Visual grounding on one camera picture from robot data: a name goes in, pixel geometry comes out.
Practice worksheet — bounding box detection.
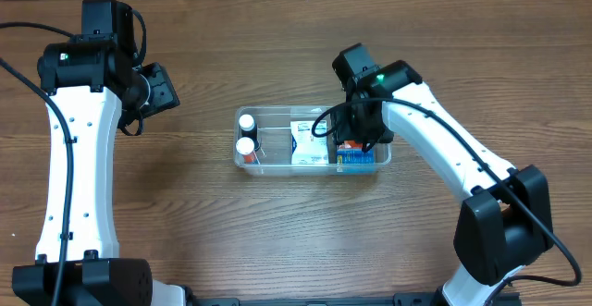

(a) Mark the black bottle white cap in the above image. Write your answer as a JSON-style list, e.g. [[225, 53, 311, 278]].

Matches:
[[239, 114, 260, 151]]

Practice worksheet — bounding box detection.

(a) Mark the blue small box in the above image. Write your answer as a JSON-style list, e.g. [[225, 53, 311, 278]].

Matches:
[[336, 148, 375, 174]]

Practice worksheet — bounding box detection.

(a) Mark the clear plastic container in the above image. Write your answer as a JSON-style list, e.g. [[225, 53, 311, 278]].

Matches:
[[234, 105, 392, 177]]

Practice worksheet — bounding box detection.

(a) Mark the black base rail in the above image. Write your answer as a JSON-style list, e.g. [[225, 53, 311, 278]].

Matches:
[[193, 291, 523, 306]]

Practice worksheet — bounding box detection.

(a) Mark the red white small box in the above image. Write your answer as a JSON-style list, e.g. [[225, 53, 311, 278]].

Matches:
[[337, 141, 363, 152]]

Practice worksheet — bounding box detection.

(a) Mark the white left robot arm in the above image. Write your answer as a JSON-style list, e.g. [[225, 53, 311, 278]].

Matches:
[[12, 0, 194, 306]]

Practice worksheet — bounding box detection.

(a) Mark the orange bottle white cap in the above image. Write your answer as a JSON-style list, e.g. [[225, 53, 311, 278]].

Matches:
[[235, 137, 260, 165]]

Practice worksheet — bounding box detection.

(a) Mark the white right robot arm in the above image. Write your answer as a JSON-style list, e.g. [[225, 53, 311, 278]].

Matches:
[[332, 43, 553, 305]]

